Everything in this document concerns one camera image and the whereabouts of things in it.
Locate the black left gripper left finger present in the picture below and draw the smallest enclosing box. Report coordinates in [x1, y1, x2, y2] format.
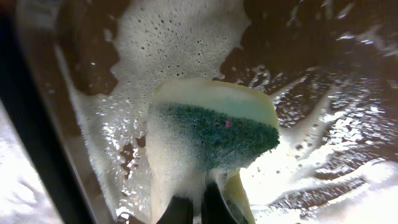
[157, 196, 193, 224]

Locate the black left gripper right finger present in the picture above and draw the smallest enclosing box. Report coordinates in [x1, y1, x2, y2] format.
[201, 182, 238, 224]

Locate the green yellow sponge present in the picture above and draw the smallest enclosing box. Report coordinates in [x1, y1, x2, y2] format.
[146, 78, 279, 223]

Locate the black wash tray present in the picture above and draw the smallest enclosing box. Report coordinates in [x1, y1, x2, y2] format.
[16, 1, 397, 223]

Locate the black tray with soapy foam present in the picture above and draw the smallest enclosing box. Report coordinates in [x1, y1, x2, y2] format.
[0, 15, 97, 224]

